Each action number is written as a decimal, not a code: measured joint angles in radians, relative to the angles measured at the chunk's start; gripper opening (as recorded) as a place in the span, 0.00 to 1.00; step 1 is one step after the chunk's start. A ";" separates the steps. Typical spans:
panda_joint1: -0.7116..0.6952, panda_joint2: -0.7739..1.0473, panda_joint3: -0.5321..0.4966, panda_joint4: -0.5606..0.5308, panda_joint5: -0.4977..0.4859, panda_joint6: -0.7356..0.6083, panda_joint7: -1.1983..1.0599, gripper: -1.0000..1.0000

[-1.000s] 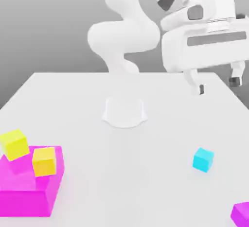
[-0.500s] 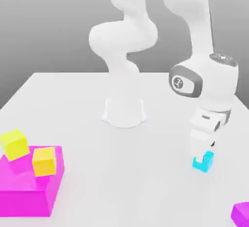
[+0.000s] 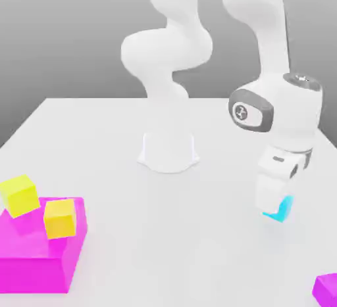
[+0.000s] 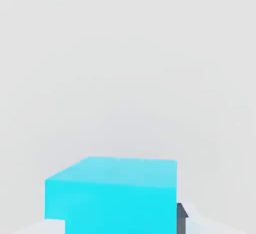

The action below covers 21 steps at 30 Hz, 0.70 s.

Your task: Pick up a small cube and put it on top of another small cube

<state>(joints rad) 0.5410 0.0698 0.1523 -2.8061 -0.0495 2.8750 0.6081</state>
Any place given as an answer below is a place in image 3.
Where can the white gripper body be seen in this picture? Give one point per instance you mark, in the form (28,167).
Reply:
(268,188)

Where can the small cyan cube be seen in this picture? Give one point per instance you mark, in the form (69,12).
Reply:
(283,211)

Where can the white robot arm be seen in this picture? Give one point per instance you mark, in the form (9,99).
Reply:
(168,54)

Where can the small purple cube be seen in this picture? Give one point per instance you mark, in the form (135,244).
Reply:
(326,290)

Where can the small golden yellow cube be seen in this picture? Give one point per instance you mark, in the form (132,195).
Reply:
(60,219)

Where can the small lime yellow cube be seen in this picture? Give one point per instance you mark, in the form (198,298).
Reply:
(19,195)

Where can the large magenta box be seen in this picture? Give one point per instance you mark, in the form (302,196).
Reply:
(34,259)

